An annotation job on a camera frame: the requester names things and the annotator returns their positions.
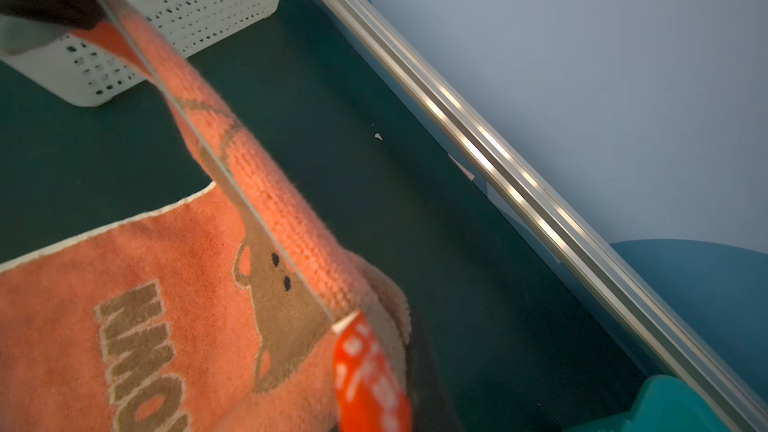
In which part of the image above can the white plastic basket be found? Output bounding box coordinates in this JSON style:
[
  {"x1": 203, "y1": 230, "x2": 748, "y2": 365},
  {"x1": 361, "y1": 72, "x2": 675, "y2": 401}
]
[{"x1": 4, "y1": 0, "x2": 279, "y2": 107}]

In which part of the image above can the teal plastic basket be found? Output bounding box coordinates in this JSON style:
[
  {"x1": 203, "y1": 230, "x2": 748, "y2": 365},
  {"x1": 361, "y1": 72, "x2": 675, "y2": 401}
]
[{"x1": 568, "y1": 375, "x2": 730, "y2": 432}]

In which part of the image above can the pink red towel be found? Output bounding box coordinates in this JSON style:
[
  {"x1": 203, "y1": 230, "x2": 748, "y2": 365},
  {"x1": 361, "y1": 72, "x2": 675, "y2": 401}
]
[{"x1": 1, "y1": 0, "x2": 415, "y2": 431}]

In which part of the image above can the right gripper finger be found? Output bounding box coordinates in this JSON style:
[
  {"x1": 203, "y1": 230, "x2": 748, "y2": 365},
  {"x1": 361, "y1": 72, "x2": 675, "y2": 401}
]
[{"x1": 406, "y1": 311, "x2": 464, "y2": 431}]

